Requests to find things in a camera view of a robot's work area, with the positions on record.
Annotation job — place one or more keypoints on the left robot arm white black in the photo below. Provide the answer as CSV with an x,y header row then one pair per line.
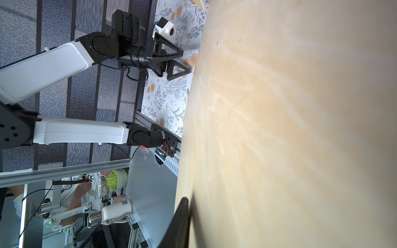
x,y
35,90

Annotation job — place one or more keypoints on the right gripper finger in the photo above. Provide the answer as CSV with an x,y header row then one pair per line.
x,y
177,234

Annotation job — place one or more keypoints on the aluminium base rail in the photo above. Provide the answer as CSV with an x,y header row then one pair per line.
x,y
171,163

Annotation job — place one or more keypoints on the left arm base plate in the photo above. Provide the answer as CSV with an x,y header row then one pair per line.
x,y
171,142

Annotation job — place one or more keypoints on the patterned ceramic bowl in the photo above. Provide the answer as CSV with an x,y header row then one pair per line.
x,y
102,189

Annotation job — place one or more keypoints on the white handheld device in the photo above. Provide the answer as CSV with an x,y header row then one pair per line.
x,y
117,213

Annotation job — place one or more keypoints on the plywood board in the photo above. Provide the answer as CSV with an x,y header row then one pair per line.
x,y
290,130

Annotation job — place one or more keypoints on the wooden easel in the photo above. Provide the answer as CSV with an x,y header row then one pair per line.
x,y
200,4

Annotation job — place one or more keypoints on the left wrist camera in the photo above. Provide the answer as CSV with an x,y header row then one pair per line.
x,y
165,28

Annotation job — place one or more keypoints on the bowl with green vegetable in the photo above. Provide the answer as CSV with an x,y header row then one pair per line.
x,y
117,179

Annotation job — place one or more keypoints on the person in background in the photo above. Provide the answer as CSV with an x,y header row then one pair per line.
x,y
72,201

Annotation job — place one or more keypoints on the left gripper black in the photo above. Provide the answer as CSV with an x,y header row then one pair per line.
x,y
153,57

